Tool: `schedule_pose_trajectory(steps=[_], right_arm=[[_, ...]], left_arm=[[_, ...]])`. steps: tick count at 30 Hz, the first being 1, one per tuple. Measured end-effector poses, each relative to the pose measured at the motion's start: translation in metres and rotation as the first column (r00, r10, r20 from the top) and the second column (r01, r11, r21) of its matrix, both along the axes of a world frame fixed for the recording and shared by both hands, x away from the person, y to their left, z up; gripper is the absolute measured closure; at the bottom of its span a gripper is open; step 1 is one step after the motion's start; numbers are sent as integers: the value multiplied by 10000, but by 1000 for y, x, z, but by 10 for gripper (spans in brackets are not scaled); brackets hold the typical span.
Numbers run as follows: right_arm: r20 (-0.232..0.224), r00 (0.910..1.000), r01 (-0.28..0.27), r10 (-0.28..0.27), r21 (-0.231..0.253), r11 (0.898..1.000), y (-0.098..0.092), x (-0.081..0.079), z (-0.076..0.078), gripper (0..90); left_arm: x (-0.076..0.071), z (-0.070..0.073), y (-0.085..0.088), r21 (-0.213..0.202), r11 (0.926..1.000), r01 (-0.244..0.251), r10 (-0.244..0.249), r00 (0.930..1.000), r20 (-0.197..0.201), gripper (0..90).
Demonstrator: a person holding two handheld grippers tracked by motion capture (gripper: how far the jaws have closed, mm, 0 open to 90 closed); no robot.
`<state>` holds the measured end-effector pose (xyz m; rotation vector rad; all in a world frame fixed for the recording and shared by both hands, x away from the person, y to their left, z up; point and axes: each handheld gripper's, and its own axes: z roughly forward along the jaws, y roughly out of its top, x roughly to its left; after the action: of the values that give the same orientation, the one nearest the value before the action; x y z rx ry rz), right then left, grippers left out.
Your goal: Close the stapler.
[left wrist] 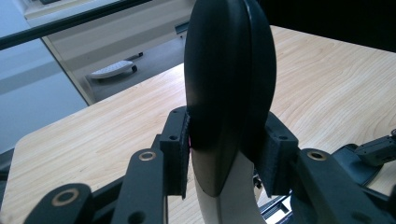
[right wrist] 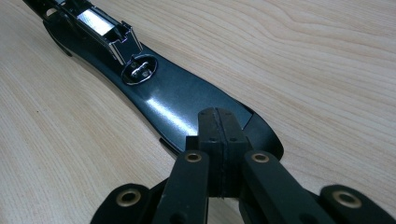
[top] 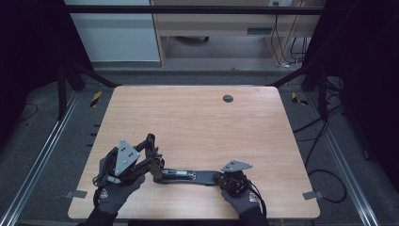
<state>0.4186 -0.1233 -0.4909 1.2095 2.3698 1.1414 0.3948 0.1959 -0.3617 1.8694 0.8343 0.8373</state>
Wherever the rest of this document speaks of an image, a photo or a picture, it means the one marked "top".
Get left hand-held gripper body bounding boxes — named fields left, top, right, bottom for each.
left=93, top=138, right=148, bottom=188

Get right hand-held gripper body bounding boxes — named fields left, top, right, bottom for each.
left=220, top=159, right=254, bottom=199

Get black stapler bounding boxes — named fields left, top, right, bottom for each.
left=144, top=133, right=228, bottom=186

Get person's left hand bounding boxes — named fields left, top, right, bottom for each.
left=93, top=175, right=146, bottom=217

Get grey tape piece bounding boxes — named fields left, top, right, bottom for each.
left=302, top=190, right=325, bottom=201
left=64, top=189, right=88, bottom=200

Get yellow black striped tape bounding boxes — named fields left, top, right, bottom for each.
left=291, top=91, right=310, bottom=106
left=89, top=90, right=104, bottom=108

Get white cabinet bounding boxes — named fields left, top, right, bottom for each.
left=63, top=0, right=162, bottom=63

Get light wooden desk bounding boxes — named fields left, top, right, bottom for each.
left=150, top=0, right=326, bottom=68

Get black metal crossbar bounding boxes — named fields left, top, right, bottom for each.
left=64, top=5, right=325, bottom=15

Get left hand-held gripper cable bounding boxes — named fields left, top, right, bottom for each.
left=92, top=148, right=118, bottom=206

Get hand-held gripper cable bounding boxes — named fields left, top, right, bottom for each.
left=92, top=148, right=118, bottom=206
left=247, top=179, right=268, bottom=218

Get right hand-held gripper cable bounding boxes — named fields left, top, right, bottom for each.
left=247, top=179, right=268, bottom=218

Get aluminium floor rail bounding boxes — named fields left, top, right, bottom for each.
left=305, top=92, right=381, bottom=226
left=0, top=90, right=81, bottom=226

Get black metal frame strut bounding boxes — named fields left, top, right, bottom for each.
left=56, top=59, right=122, bottom=121
left=266, top=62, right=329, bottom=121

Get black floor cables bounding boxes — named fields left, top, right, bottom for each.
left=292, top=77, right=346, bottom=161

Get thin black floor cable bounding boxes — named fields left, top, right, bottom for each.
left=18, top=103, right=40, bottom=123

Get black looped floor cable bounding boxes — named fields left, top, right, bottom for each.
left=307, top=169, right=348, bottom=204

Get hanging black cables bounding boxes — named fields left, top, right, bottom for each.
left=270, top=1, right=311, bottom=69

